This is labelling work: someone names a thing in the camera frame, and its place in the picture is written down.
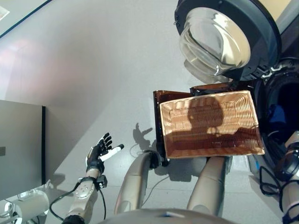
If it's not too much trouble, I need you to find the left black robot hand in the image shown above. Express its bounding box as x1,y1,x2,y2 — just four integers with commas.
85,132,125,174

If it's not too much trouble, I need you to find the blue garment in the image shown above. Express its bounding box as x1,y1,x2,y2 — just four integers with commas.
268,104,287,128

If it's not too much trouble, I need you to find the round glass washing machine door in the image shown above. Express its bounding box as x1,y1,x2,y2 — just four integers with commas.
174,0,282,83

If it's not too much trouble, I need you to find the dark grey washing machine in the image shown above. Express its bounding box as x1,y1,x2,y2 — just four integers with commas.
247,0,299,187

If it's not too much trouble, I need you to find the grey flat board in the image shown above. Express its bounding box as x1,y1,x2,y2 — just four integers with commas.
0,99,46,201

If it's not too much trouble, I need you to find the dark brown glossy stool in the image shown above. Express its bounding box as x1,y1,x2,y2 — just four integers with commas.
153,81,254,167

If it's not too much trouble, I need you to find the grey robot torso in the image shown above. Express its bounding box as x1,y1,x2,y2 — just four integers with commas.
98,208,241,224

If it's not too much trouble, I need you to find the right silver robot leg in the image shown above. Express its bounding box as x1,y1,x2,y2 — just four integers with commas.
186,155,231,217

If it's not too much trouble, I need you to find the rectangular wicker laundry basket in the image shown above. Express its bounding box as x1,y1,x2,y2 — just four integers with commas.
159,90,265,159

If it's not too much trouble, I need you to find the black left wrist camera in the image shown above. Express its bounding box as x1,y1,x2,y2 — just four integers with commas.
96,175,108,188

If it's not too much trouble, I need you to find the white floor cable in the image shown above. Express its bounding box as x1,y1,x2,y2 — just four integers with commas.
129,143,170,199

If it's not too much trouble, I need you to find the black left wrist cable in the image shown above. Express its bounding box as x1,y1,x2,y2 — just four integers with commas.
49,182,107,221

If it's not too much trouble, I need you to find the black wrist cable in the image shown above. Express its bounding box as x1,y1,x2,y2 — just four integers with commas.
49,182,107,221
259,165,299,224

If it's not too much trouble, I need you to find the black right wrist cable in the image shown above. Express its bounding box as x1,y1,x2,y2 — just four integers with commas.
259,165,299,224

